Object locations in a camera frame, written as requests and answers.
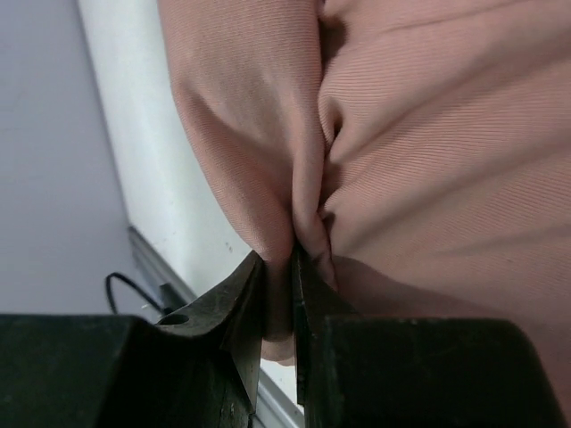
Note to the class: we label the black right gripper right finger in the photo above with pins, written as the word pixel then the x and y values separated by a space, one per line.
pixel 354 370

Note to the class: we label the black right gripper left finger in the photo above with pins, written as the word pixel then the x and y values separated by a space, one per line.
pixel 197 367

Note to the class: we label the pink printed t-shirt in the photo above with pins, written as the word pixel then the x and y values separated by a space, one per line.
pixel 419 151

